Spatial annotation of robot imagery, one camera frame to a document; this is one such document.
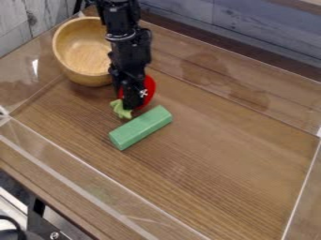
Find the black metal table bracket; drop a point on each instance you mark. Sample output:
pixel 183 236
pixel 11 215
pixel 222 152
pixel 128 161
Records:
pixel 51 228

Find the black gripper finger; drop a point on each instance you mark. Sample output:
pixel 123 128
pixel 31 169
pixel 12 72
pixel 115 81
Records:
pixel 132 92

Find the wooden bowl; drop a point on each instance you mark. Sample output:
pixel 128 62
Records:
pixel 80 51

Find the green rectangular block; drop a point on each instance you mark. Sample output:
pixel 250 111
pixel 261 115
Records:
pixel 140 127

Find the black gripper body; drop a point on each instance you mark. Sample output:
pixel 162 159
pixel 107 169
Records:
pixel 130 54

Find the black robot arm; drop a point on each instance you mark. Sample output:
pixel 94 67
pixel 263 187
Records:
pixel 119 14

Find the red felt strawberry toy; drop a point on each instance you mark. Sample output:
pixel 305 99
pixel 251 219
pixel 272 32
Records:
pixel 116 104

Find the clear acrylic table barrier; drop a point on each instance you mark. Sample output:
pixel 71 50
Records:
pixel 217 176

